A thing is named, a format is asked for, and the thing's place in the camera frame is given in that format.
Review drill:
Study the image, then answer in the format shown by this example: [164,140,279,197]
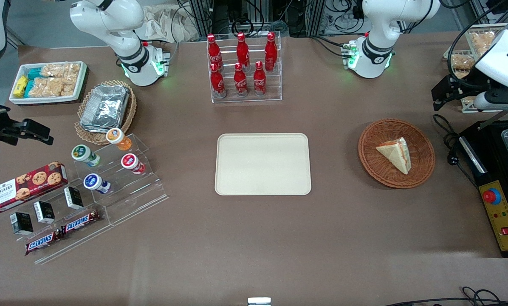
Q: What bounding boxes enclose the red cola bottle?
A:
[236,32,251,71]
[210,63,227,99]
[207,34,222,68]
[253,61,267,96]
[234,62,249,97]
[265,32,278,72]

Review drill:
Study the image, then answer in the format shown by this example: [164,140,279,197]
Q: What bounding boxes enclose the clear acrylic cup step stand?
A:
[73,134,169,226]

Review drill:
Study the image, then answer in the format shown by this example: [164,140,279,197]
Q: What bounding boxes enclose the yellow control panel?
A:
[478,180,508,252]

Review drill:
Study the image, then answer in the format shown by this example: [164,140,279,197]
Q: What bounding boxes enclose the triangular sandwich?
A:
[375,137,412,175]

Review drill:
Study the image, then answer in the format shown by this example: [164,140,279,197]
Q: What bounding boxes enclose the clear bag of rice crackers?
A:
[29,77,77,98]
[41,63,81,79]

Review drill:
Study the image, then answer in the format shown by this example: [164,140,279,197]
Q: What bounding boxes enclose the black machine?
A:
[458,120,508,258]

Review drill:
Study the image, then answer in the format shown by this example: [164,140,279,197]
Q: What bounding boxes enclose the red emergency stop button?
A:
[483,187,502,205]

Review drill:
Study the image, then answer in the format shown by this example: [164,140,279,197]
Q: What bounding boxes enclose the red lid yogurt cup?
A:
[121,153,146,175]

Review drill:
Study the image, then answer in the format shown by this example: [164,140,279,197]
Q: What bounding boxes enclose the green lid yogurt cup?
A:
[71,144,101,167]

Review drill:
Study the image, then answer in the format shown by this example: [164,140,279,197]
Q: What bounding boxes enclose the small black box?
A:
[10,212,34,235]
[64,187,84,210]
[33,201,56,224]

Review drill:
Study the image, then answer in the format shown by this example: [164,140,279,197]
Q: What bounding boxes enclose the white rectangular bin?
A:
[8,61,88,105]

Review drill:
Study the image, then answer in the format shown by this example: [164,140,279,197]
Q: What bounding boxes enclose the blue lid yogurt cup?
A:
[83,173,111,194]

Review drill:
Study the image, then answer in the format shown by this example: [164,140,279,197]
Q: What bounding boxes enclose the round brown wicker basket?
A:
[358,118,436,189]

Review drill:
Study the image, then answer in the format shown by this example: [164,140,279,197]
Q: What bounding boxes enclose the beige cloth bag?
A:
[141,4,199,43]

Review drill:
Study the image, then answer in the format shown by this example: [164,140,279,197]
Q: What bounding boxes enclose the orange lid yogurt cup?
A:
[106,128,133,151]

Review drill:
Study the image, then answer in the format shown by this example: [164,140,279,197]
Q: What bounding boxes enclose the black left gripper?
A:
[431,74,493,112]

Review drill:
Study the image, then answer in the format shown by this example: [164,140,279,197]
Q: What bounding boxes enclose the silver metal bar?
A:
[477,108,508,130]

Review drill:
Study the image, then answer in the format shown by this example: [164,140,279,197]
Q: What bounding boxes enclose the stack of foil containers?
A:
[80,84,130,131]

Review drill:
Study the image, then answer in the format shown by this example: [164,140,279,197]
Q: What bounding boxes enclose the clear acrylic snack step stand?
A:
[0,183,115,265]

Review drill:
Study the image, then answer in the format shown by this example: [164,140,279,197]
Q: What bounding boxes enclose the light woven wicker basket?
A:
[74,80,137,146]

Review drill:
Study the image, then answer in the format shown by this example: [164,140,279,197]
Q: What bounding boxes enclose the snack bag in wire rack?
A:
[471,31,498,56]
[451,52,476,79]

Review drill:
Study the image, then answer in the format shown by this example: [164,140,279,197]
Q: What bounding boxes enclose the equipment rack with cables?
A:
[186,0,365,39]

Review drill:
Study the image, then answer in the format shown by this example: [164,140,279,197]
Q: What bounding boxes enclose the yellow snack packet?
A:
[14,75,29,96]

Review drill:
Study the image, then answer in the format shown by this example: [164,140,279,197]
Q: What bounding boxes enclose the beige plastic tray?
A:
[214,133,312,196]

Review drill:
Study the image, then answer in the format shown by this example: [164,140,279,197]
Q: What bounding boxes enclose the black power cable with plug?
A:
[432,114,480,187]

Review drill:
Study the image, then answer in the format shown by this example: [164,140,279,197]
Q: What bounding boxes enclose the black cable on table edge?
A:
[386,287,508,306]

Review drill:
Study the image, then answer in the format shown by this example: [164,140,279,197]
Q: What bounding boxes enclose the wire basket with snacks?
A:
[444,23,508,113]

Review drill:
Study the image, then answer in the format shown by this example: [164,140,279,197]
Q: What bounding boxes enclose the Snickers chocolate bar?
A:
[62,210,102,235]
[25,229,63,256]

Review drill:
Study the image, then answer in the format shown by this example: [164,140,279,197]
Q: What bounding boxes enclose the clear acrylic bottle rack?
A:
[206,32,282,104]

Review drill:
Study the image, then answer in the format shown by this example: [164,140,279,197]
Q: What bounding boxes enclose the red Walkers cookie box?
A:
[0,161,68,214]

